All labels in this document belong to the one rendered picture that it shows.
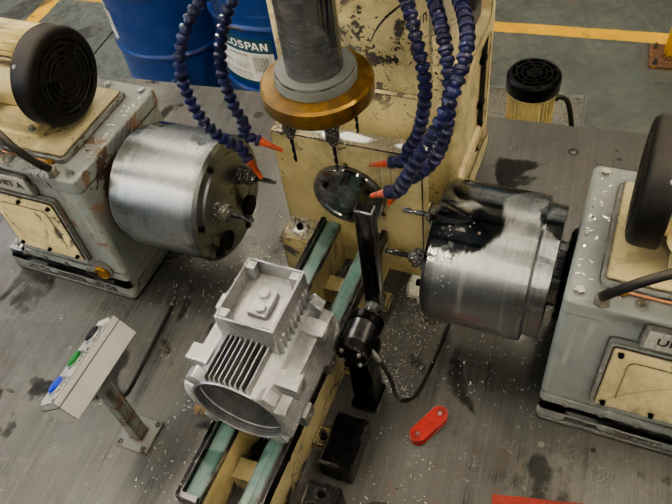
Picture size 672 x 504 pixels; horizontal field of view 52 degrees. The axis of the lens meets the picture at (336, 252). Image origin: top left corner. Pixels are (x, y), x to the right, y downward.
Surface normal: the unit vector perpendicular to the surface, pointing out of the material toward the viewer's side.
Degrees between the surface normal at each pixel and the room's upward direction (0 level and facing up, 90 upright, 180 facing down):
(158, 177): 36
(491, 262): 43
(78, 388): 50
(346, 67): 0
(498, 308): 73
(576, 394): 89
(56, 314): 0
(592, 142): 0
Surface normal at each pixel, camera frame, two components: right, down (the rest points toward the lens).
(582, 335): -0.37, 0.73
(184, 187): -0.30, -0.08
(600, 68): -0.11, -0.63
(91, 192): 0.92, 0.22
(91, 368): 0.64, -0.24
